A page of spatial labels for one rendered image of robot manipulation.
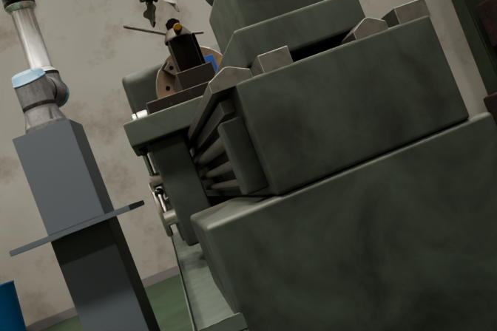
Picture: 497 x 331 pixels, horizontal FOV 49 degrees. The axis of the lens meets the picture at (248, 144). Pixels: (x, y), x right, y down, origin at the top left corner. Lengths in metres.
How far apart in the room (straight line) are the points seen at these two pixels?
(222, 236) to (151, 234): 4.57
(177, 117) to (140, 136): 0.10
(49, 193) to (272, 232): 1.33
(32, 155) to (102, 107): 3.41
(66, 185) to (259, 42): 1.26
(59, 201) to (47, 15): 3.85
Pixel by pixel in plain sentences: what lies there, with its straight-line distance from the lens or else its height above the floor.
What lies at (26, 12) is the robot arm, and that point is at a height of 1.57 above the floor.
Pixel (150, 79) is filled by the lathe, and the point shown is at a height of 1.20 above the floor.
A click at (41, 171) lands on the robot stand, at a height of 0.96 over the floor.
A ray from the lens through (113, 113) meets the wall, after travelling 5.33.
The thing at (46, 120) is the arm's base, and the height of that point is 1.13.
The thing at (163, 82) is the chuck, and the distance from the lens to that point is 2.10.
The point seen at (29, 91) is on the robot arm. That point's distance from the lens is 2.04.
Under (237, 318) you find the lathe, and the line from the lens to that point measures 0.72.
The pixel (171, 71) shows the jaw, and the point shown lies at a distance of 2.06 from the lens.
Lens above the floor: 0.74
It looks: 2 degrees up
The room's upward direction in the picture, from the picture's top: 21 degrees counter-clockwise
